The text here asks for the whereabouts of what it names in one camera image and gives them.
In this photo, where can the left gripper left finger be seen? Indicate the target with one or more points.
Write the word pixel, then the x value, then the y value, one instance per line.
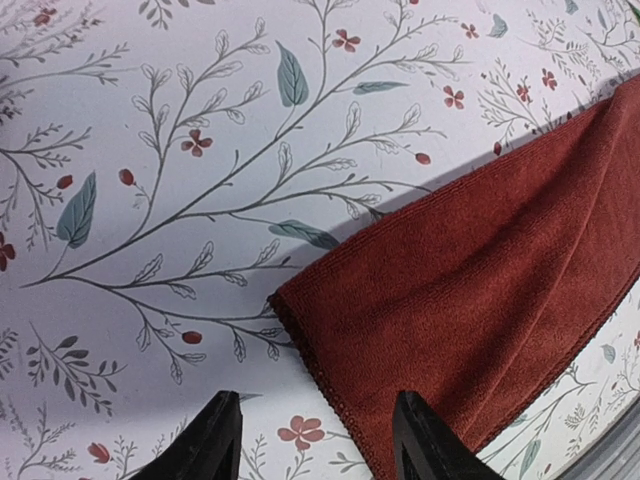
pixel 209 448

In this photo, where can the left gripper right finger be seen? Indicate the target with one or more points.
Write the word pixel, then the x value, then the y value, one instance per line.
pixel 425 448

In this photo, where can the brown towel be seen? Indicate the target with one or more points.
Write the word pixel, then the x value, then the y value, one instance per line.
pixel 478 295

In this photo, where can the floral table mat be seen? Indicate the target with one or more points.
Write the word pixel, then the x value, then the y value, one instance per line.
pixel 166 165

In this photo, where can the front aluminium rail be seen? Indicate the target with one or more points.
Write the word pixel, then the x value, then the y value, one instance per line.
pixel 614 456

